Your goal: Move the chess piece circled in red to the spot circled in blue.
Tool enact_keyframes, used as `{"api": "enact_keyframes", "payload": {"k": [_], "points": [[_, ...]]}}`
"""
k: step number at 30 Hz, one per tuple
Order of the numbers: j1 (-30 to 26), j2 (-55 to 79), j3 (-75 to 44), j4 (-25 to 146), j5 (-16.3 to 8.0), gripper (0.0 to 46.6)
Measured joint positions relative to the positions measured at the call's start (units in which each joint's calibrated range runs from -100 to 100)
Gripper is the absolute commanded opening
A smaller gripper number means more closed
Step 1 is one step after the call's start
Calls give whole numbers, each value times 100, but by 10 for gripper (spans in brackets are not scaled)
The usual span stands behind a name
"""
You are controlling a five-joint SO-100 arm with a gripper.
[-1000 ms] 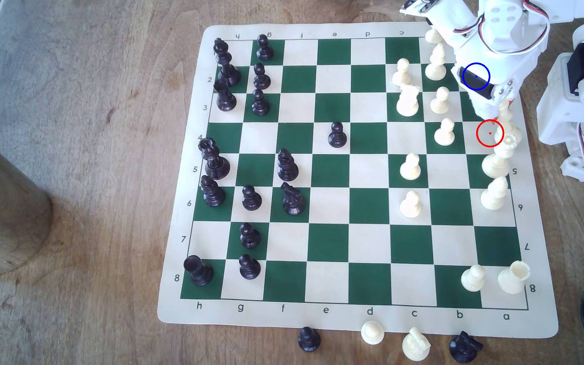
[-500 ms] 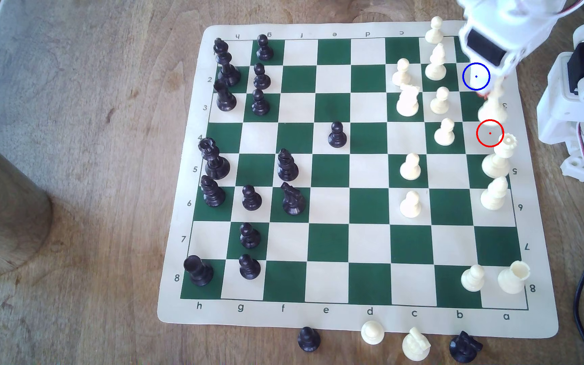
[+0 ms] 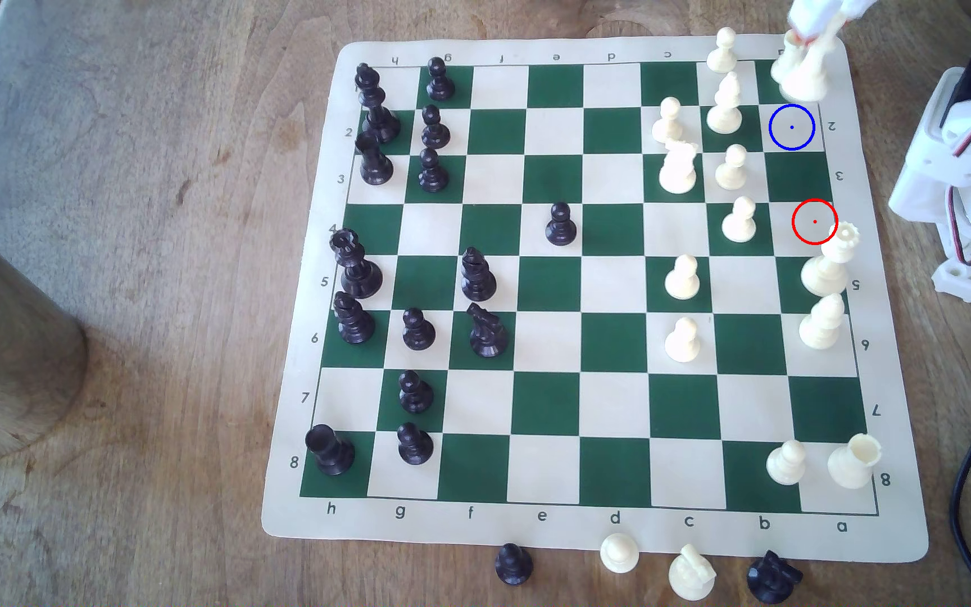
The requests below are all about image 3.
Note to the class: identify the white chess knight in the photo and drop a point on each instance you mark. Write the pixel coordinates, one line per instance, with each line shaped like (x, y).
(678, 169)
(691, 575)

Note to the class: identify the black chess knight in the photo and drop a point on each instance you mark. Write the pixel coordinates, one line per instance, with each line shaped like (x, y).
(487, 333)
(774, 578)

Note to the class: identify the white chess pawn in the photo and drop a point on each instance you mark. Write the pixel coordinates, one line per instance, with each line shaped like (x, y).
(683, 343)
(619, 555)
(786, 465)
(683, 280)
(739, 222)
(668, 124)
(732, 169)
(721, 52)

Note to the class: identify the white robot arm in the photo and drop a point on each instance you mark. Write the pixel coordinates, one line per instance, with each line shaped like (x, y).
(932, 143)

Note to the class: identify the brown wooden cylinder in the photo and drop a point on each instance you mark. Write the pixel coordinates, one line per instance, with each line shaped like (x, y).
(5, 354)

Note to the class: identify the green and cream chess mat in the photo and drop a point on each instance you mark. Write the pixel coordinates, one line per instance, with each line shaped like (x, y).
(553, 295)

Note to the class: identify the white chess king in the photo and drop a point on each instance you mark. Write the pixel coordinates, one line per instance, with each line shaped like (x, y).
(807, 74)

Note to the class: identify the white chess rook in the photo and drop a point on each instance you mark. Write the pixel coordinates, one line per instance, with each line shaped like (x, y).
(779, 63)
(854, 464)

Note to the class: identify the black chess bishop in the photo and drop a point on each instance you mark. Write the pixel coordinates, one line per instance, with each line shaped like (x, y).
(478, 278)
(353, 322)

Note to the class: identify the black chess queen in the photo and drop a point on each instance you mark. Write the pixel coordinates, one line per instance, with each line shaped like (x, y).
(359, 271)

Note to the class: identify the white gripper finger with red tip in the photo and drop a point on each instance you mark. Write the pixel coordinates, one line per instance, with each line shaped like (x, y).
(806, 17)
(846, 8)

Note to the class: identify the black chess pawn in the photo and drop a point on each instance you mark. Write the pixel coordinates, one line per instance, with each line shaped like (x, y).
(415, 394)
(435, 129)
(439, 82)
(560, 226)
(513, 565)
(415, 446)
(432, 173)
(418, 331)

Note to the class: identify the white chess bishop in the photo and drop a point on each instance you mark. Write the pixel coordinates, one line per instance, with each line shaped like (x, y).
(821, 327)
(725, 108)

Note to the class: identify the white chess queen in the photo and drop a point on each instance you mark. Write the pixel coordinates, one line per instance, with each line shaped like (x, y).
(827, 268)

